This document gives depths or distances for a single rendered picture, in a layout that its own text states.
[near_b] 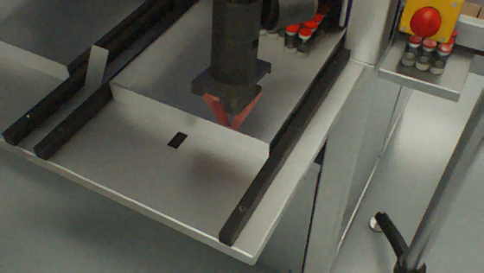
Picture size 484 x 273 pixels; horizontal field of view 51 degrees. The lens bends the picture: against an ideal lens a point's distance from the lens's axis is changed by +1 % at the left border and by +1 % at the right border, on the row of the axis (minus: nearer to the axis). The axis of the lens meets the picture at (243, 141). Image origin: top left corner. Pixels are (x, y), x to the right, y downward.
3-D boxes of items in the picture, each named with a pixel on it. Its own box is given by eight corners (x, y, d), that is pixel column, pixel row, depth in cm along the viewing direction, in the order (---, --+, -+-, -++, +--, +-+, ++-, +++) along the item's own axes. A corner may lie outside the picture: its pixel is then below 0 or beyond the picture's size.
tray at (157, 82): (224, -7, 97) (223, -23, 94) (353, 31, 88) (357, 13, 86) (113, 100, 76) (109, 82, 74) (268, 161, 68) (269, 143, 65)
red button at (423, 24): (411, 22, 74) (419, -3, 71) (440, 29, 72) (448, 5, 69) (404, 36, 71) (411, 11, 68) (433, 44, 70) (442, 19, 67)
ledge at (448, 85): (400, 33, 91) (403, 24, 90) (475, 53, 87) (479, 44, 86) (376, 77, 83) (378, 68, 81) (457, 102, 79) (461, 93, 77)
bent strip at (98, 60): (100, 74, 80) (92, 44, 76) (116, 79, 79) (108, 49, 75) (37, 130, 72) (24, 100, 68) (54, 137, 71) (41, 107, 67)
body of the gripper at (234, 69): (271, 75, 67) (278, 24, 62) (235, 112, 60) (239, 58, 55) (229, 60, 69) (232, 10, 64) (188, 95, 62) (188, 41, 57)
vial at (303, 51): (299, 48, 85) (302, 25, 81) (311, 53, 84) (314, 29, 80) (294, 56, 83) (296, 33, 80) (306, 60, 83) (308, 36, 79)
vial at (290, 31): (287, 45, 85) (289, 22, 82) (298, 48, 85) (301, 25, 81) (281, 52, 84) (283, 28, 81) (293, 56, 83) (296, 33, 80)
